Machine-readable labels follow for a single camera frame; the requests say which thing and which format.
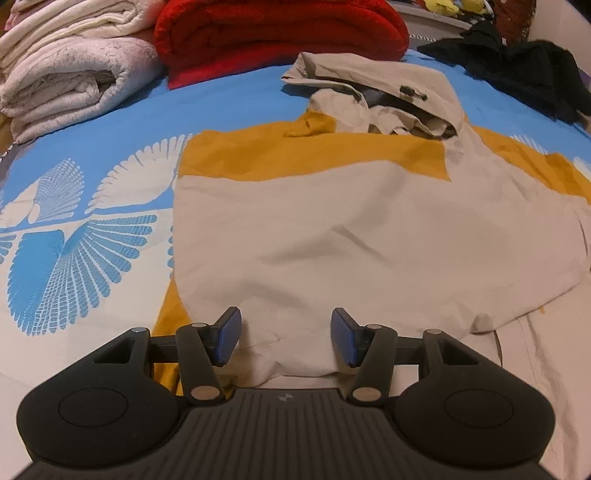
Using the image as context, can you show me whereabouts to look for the white folded blanket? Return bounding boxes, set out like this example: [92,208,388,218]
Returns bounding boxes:
[0,36,168,145]

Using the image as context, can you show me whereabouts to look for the red folded blanket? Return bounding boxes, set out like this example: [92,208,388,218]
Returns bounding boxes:
[153,0,411,90]

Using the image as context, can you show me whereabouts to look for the cream folded blanket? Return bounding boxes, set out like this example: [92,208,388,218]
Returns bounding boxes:
[0,0,160,71]

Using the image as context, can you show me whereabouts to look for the yellow plush toys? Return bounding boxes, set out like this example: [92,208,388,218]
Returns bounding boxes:
[416,0,491,14]

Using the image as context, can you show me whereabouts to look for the brown patterned cushion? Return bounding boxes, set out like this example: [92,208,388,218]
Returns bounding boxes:
[489,0,539,47]

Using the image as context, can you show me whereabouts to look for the black cloth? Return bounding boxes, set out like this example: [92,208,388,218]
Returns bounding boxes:
[418,21,591,123]

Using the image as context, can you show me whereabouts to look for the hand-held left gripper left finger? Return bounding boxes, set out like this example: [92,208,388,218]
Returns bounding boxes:
[92,307,242,406]

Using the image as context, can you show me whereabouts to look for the beige and yellow jacket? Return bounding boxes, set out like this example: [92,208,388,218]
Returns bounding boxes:
[151,51,591,480]

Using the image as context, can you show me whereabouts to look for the blue bird print bedsheet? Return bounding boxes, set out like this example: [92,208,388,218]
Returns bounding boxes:
[0,46,591,480]

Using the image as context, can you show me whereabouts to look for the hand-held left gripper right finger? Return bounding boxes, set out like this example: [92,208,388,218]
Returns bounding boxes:
[331,308,486,406]

